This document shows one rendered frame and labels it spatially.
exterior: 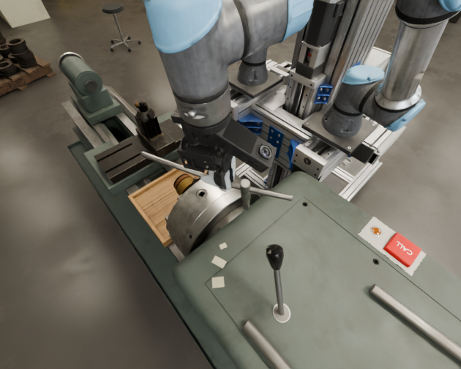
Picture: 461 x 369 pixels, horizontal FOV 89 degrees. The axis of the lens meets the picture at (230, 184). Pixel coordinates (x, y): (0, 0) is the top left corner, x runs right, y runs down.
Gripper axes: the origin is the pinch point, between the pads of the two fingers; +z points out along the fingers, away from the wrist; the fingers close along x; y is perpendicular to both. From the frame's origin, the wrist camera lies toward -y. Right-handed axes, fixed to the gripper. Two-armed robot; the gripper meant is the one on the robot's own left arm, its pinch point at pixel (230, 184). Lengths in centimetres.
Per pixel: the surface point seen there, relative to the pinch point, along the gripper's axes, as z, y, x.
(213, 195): 15.3, 7.7, -3.9
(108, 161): 41, 70, -21
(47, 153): 134, 232, -63
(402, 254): 14.4, -40.5, 0.2
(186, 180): 27.0, 22.7, -12.8
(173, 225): 21.6, 18.1, 5.9
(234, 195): 16.3, 2.0, -5.9
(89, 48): 151, 336, -273
